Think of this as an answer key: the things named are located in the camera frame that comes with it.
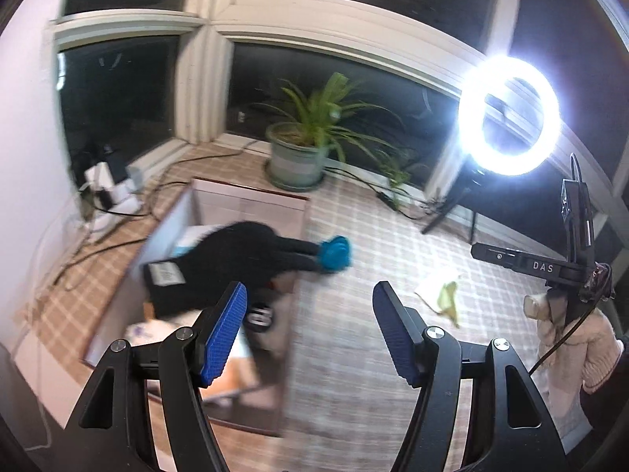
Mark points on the black and white round item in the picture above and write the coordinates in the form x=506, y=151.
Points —
x=260, y=315

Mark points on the potted spider plant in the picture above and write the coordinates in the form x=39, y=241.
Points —
x=297, y=157

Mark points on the person's right hand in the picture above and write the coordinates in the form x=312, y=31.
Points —
x=589, y=354

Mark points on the blue fabric item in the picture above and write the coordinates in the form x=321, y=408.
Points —
x=336, y=254

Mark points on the person's right forearm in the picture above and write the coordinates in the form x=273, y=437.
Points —
x=607, y=393

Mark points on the black knit glove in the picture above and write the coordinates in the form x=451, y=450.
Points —
x=236, y=250

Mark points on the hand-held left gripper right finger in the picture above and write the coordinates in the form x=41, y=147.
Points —
x=393, y=334

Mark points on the small spider plantlet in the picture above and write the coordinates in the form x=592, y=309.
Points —
x=395, y=169

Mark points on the green plant saucer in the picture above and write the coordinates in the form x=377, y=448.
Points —
x=295, y=188

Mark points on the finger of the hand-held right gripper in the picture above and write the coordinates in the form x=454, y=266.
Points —
x=516, y=260

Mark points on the white power strip with chargers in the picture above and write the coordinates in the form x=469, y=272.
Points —
x=110, y=182

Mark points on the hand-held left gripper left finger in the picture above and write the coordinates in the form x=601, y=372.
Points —
x=221, y=334

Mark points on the red cardboard box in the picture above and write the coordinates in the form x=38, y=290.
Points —
x=290, y=305

